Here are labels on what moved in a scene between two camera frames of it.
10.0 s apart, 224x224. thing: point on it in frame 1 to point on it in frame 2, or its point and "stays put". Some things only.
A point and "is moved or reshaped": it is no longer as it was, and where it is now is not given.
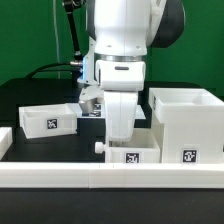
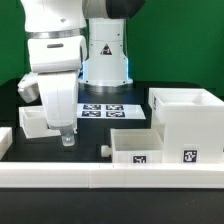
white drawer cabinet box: [189, 124] stays put
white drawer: [46, 120] stays put
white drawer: [142, 148] is moved or reshaped
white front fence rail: [106, 175] stays put
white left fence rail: [6, 140] stays put
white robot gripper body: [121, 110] to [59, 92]
